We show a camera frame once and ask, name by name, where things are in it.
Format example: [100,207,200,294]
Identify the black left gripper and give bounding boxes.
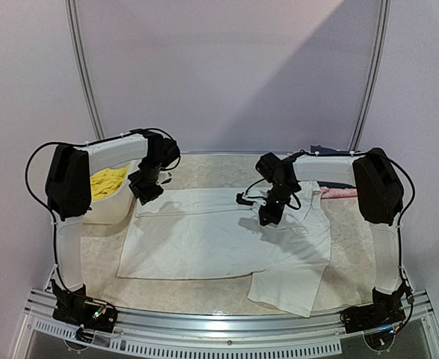
[129,158,165,205]

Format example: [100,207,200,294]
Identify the white t-shirt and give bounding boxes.
[117,182,331,317]

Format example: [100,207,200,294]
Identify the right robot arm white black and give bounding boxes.
[255,148,407,326]

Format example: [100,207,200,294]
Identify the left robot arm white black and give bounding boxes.
[45,128,180,325]

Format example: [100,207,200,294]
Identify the white plastic laundry basket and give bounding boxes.
[80,138,141,224]

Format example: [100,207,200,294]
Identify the yellow garment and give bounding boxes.
[90,166,129,201]

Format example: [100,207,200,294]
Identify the folded pink garment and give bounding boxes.
[286,150,359,200]

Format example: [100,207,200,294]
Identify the folded navy blue garment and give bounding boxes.
[310,145,354,189]

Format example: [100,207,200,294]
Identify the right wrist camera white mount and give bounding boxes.
[236,191,267,206]

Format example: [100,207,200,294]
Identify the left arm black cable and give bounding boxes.
[24,127,181,218]

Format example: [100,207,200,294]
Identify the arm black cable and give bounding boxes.
[24,127,181,218]
[241,149,417,300]

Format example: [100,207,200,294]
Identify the left aluminium frame post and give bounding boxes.
[65,0,105,140]

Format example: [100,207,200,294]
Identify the aluminium frame post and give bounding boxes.
[65,0,105,140]
[349,0,390,151]

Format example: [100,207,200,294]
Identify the front aluminium rail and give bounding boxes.
[13,289,439,358]

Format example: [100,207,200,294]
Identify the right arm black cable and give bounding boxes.
[241,149,417,300]

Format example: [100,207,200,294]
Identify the right aluminium frame post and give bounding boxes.
[349,0,390,151]

